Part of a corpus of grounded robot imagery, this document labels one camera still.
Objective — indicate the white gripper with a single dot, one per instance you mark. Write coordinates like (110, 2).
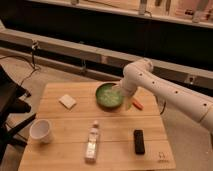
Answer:
(128, 101)

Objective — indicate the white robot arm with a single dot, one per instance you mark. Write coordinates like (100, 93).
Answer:
(197, 106)

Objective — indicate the wooden table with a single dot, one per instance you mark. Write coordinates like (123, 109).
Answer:
(116, 150)

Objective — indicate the clear plastic bottle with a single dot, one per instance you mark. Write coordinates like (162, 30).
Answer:
(92, 143)

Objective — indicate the black chair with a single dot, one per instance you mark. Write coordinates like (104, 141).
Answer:
(10, 102)

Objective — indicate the white sponge block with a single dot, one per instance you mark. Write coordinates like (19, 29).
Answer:
(67, 101)

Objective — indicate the green ceramic bowl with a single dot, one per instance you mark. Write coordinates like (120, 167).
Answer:
(108, 97)

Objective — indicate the orange carrot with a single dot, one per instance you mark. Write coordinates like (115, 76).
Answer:
(137, 104)

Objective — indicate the black remote control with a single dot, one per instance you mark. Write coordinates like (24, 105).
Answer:
(139, 142)

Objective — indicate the white paper cup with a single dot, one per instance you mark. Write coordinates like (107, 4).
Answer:
(41, 131)

